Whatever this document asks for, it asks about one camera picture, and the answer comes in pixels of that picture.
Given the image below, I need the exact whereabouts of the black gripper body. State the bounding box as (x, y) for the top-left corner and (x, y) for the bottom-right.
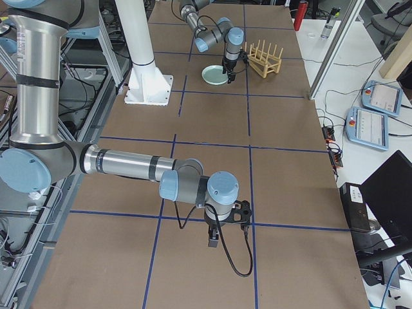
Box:
(204, 214), (221, 234)
(222, 57), (237, 73)

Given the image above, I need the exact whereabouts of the light green plate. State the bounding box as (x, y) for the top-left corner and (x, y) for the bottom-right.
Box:
(201, 65), (229, 86)

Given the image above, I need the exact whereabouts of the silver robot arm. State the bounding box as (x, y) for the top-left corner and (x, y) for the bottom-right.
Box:
(179, 0), (247, 83)
(1, 1), (243, 247)

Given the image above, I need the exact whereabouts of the wooden plate rack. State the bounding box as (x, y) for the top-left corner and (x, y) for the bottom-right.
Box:
(245, 40), (284, 79)

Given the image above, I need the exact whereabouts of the red bottle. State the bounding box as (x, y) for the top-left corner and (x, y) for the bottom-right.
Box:
(294, 1), (308, 32)

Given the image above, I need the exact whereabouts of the clear water bottle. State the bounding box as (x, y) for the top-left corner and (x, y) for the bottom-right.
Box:
(320, 6), (341, 39)

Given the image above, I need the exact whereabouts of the orange black connector strip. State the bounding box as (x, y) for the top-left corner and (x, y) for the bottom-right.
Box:
(322, 125), (343, 169)

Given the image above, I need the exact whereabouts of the black computer box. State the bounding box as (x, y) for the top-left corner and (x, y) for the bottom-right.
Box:
(339, 182), (370, 233)

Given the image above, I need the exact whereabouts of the near blue teach pendant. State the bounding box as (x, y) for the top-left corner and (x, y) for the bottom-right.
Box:
(345, 107), (389, 151)

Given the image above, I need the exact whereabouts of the blue teach pendant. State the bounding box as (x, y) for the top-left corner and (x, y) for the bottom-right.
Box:
(361, 80), (404, 117)
(345, 107), (389, 151)

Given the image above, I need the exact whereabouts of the far blue teach pendant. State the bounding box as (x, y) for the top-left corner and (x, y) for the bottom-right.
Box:
(361, 80), (404, 117)

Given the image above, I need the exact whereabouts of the grey office chair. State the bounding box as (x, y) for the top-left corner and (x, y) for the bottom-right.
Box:
(366, 1), (411, 46)

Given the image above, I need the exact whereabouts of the black monitor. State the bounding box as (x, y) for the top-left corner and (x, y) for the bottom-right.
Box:
(357, 149), (412, 268)

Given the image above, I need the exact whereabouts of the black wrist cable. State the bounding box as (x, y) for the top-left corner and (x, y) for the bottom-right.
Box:
(173, 201), (254, 277)

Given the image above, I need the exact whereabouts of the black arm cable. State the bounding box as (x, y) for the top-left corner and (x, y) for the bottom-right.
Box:
(170, 0), (250, 75)

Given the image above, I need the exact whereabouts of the white camera pillar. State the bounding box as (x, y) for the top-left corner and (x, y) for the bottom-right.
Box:
(115, 0), (173, 106)

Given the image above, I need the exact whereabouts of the aluminium frame post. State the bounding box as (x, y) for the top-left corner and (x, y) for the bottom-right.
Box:
(308, 0), (365, 100)

